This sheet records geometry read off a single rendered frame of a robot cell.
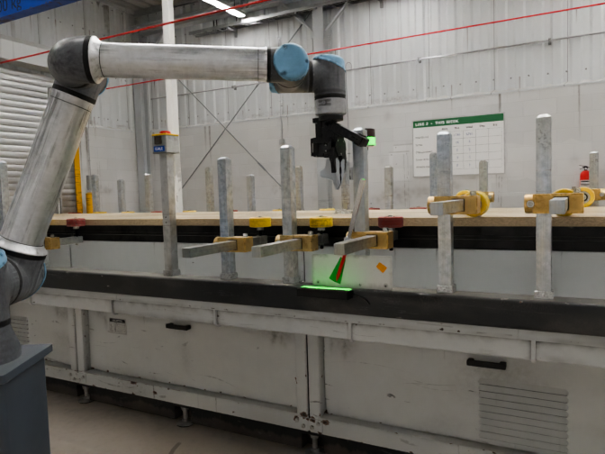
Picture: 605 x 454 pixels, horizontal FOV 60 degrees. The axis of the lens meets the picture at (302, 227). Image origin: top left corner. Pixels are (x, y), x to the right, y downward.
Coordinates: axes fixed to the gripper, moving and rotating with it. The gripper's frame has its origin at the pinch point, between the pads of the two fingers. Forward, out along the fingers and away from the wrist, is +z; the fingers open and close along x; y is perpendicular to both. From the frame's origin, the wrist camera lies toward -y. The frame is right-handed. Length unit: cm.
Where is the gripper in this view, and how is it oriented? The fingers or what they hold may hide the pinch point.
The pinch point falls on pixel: (338, 185)
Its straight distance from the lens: 152.8
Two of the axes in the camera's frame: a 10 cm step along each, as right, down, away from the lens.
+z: 0.3, 10.0, 0.7
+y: -8.8, 0.0, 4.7
